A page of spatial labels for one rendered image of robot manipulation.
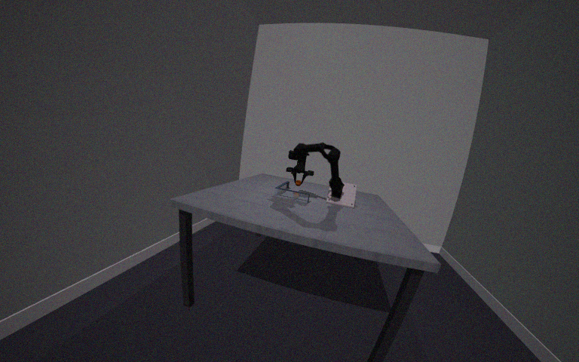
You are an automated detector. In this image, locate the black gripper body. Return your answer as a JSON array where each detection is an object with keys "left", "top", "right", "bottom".
[{"left": 286, "top": 161, "right": 314, "bottom": 176}]

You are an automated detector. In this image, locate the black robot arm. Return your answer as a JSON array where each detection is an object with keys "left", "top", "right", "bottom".
[{"left": 289, "top": 143, "right": 344, "bottom": 199}]

